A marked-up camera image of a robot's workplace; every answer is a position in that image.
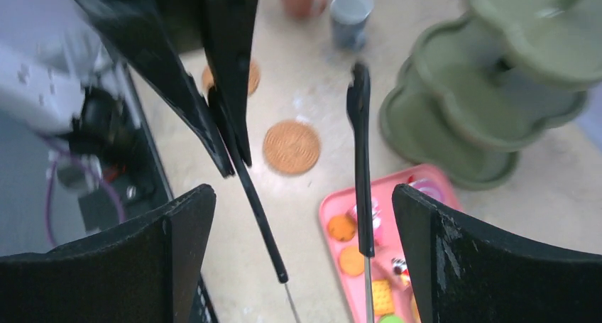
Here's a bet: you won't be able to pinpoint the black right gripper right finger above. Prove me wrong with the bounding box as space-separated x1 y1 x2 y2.
392 184 601 322

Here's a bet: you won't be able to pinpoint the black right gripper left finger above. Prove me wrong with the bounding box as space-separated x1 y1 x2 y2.
1 185 216 322

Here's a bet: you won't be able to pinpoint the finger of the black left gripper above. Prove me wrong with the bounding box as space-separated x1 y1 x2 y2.
73 0 234 177
202 0 258 166

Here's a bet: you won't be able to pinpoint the black cat-paw tongs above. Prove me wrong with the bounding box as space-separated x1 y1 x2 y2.
208 60 375 322

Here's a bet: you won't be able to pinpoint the green three-tier stand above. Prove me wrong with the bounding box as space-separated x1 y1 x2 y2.
379 0 601 190

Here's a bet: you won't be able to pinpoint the purple swirl roll cake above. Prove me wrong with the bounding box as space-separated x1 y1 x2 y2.
409 178 445 202

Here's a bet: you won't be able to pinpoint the pink strawberry triangle cake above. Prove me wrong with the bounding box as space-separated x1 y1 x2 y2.
346 197 383 246

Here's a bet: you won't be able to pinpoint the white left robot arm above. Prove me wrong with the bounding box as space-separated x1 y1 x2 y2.
1 0 258 177

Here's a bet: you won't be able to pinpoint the pink serving tray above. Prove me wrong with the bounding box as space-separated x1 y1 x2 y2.
319 164 462 322

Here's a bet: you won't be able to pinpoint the left woven coaster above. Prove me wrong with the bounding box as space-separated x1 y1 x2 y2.
201 59 261 97

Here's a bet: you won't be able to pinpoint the yellow square cracker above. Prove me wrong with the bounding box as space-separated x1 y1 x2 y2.
372 279 395 316

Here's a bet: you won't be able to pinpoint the green macaron near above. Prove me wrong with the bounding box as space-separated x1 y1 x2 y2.
378 314 405 323

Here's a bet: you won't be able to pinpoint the round orange cookie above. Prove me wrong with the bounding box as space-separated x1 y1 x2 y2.
338 245 365 277

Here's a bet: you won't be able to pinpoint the grey mug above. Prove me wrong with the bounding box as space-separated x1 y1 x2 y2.
329 0 374 51

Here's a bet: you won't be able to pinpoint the chocolate chip cookie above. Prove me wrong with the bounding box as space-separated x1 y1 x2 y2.
327 214 356 242

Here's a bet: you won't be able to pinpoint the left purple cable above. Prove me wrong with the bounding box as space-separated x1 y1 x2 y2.
40 137 128 249

